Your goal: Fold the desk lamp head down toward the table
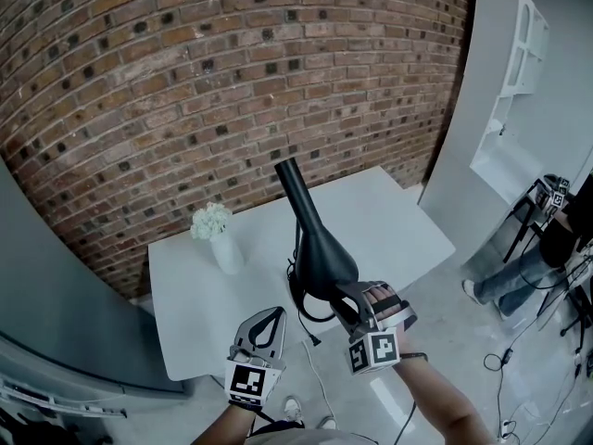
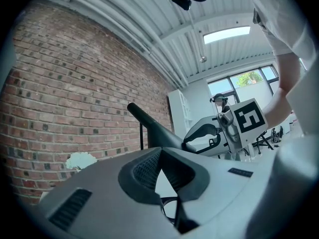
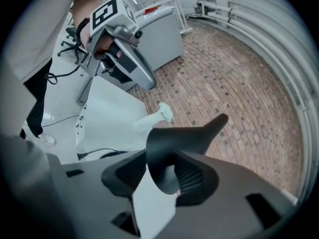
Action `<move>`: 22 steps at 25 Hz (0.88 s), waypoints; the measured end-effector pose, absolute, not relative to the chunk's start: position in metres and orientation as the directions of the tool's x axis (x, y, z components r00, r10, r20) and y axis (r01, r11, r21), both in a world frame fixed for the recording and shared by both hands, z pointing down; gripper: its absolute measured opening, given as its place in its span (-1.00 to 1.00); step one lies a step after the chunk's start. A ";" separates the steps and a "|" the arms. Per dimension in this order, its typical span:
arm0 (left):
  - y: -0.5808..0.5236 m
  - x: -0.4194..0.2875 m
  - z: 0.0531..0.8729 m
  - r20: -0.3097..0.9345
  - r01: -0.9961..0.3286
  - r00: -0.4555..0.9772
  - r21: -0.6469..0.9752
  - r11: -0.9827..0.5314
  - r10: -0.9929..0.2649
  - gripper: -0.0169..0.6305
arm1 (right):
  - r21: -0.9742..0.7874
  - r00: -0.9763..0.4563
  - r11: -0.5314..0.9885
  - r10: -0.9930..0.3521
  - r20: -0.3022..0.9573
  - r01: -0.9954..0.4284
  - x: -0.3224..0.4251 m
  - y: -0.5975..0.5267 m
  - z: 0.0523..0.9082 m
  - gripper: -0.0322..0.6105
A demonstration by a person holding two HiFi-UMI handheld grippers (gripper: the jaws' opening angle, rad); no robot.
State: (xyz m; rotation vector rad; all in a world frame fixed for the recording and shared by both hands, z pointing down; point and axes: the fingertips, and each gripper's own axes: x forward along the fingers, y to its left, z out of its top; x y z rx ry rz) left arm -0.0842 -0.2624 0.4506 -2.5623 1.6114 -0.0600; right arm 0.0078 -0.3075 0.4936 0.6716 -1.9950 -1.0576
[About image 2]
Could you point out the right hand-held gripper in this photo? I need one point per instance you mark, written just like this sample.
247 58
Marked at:
249 119

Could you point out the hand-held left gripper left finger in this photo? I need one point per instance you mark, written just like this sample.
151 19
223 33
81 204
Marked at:
99 195

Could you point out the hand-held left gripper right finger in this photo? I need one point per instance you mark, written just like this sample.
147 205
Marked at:
224 195

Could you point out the person's right forearm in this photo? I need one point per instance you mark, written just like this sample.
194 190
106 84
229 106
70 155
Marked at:
284 88

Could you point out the white shelf cabinet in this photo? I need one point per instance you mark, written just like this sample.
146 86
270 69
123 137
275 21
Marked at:
179 113

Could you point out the white fluffy flower bunch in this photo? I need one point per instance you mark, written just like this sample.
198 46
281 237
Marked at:
81 160

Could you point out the black folding stand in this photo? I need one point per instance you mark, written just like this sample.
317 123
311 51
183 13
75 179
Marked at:
263 142

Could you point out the large black-framed window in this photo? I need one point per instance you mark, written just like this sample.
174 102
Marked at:
239 83

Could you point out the small hanging ceiling fixture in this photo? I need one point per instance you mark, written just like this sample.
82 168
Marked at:
203 58

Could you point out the rectangular ceiling skylight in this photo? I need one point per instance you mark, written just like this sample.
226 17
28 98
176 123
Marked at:
225 35

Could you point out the person's white shirt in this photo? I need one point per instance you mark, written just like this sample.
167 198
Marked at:
281 16

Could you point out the white ceiling pipes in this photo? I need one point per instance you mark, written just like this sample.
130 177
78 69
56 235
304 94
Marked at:
119 19

